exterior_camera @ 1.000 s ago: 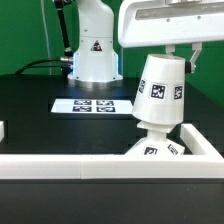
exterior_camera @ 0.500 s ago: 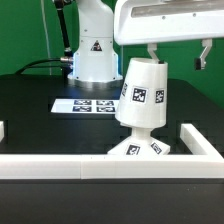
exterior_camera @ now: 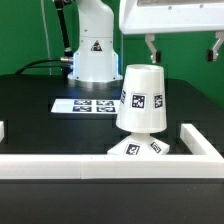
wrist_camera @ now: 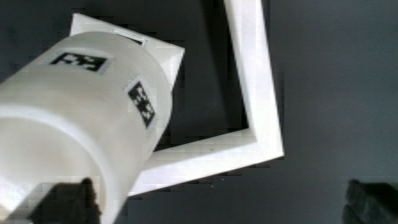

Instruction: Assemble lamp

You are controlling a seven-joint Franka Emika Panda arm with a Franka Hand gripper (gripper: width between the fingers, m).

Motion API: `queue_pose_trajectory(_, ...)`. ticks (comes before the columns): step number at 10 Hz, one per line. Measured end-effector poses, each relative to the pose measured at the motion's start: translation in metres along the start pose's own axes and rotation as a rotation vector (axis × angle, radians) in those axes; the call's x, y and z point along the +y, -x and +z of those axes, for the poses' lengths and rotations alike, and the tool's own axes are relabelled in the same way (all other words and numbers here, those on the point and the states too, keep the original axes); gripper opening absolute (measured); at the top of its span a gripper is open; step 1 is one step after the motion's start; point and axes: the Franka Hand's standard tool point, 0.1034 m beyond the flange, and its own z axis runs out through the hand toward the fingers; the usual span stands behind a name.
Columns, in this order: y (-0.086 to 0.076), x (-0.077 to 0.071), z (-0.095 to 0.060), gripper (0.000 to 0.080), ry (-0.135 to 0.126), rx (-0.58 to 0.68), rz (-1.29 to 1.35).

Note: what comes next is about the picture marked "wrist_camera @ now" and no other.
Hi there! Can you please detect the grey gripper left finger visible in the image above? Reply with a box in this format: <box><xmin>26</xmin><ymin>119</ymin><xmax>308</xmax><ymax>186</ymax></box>
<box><xmin>29</xmin><ymin>178</ymin><xmax>102</xmax><ymax>224</ymax></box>

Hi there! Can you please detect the white frame wall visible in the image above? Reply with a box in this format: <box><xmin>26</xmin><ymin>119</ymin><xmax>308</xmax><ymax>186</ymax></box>
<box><xmin>130</xmin><ymin>0</ymin><xmax>285</xmax><ymax>196</ymax></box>

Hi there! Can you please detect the white lamp shade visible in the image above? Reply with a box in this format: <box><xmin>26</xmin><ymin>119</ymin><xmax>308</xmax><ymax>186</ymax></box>
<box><xmin>0</xmin><ymin>32</ymin><xmax>173</xmax><ymax>224</ymax></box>

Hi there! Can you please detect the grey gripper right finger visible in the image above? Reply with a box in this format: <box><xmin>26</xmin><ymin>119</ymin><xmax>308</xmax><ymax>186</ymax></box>
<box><xmin>342</xmin><ymin>180</ymin><xmax>398</xmax><ymax>224</ymax></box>

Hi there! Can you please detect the white lamp base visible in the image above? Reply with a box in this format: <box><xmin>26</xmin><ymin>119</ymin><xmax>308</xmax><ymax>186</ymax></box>
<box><xmin>70</xmin><ymin>13</ymin><xmax>185</xmax><ymax>86</ymax></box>

